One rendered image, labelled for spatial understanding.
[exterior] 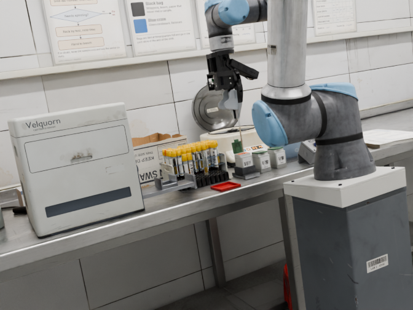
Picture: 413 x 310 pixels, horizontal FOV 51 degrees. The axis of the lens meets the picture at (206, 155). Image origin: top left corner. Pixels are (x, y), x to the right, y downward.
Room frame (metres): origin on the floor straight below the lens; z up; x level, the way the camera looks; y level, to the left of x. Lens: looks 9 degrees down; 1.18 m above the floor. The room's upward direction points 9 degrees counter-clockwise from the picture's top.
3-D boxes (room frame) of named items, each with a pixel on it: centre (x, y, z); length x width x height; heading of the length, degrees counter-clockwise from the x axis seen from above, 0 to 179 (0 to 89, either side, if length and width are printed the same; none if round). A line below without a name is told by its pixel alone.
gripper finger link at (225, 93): (1.39, -0.09, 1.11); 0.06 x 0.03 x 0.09; 114
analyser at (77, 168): (1.23, 0.36, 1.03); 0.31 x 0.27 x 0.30; 116
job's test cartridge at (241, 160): (1.39, -0.12, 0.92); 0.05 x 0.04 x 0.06; 24
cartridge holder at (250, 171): (1.39, -0.12, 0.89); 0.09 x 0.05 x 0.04; 24
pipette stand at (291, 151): (1.55, -0.30, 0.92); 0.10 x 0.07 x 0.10; 111
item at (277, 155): (1.46, -0.24, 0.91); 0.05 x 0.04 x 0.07; 26
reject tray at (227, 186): (1.28, -0.04, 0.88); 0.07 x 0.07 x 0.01; 26
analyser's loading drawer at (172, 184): (1.23, 0.15, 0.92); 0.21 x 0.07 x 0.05; 116
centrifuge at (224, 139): (1.73, -0.12, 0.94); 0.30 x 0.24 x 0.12; 17
